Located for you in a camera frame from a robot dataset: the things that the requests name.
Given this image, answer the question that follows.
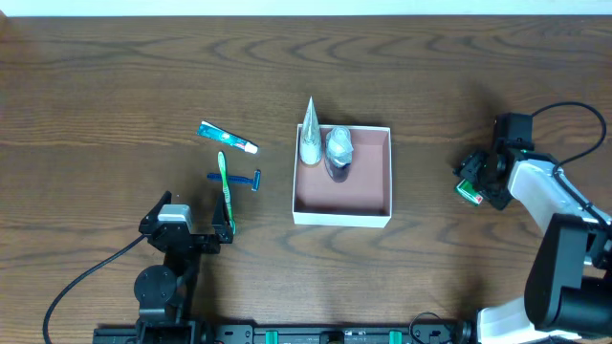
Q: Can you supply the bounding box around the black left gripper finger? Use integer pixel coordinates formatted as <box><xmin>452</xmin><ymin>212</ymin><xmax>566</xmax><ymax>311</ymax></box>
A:
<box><xmin>211</xmin><ymin>193</ymin><xmax>233</xmax><ymax>244</ymax></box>
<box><xmin>141</xmin><ymin>191</ymin><xmax>172</xmax><ymax>225</ymax></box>

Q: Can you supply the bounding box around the green white soap packet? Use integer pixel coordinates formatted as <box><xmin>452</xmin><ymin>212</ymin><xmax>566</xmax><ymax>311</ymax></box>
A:
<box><xmin>455</xmin><ymin>179</ymin><xmax>484</xmax><ymax>206</ymax></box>

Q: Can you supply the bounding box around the white cream tube gold cap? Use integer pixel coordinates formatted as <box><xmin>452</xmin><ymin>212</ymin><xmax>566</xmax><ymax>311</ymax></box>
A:
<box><xmin>298</xmin><ymin>97</ymin><xmax>322</xmax><ymax>165</ymax></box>

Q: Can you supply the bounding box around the clear bottle blue liquid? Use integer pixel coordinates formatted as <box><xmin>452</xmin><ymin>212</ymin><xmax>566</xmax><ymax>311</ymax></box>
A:
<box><xmin>325</xmin><ymin>126</ymin><xmax>354</xmax><ymax>183</ymax></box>

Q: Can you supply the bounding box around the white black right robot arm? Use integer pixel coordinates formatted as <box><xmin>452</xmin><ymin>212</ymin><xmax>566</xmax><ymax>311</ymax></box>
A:
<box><xmin>453</xmin><ymin>148</ymin><xmax>611</xmax><ymax>343</ymax></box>

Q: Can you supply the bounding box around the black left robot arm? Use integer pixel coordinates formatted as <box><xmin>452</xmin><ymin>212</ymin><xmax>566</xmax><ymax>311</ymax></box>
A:
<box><xmin>134</xmin><ymin>192</ymin><xmax>234</xmax><ymax>344</ymax></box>

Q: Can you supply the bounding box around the blue disposable razor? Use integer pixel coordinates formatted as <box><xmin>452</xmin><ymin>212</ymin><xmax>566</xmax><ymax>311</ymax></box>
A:
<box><xmin>207</xmin><ymin>169</ymin><xmax>261</xmax><ymax>192</ymax></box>

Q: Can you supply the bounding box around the green Colgate toothbrush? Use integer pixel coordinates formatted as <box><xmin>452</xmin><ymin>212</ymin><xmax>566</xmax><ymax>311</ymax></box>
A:
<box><xmin>217</xmin><ymin>151</ymin><xmax>236</xmax><ymax>233</ymax></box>

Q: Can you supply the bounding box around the green Colgate toothpaste tube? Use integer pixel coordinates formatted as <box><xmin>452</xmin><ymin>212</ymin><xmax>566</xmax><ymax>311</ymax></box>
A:
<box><xmin>196</xmin><ymin>120</ymin><xmax>259</xmax><ymax>154</ymax></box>

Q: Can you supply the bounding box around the pink cardboard box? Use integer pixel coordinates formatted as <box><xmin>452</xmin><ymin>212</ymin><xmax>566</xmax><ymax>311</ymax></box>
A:
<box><xmin>292</xmin><ymin>125</ymin><xmax>393</xmax><ymax>228</ymax></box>

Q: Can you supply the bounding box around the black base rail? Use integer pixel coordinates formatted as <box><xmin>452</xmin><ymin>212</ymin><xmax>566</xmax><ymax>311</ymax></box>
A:
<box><xmin>92</xmin><ymin>322</ymin><xmax>477</xmax><ymax>344</ymax></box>

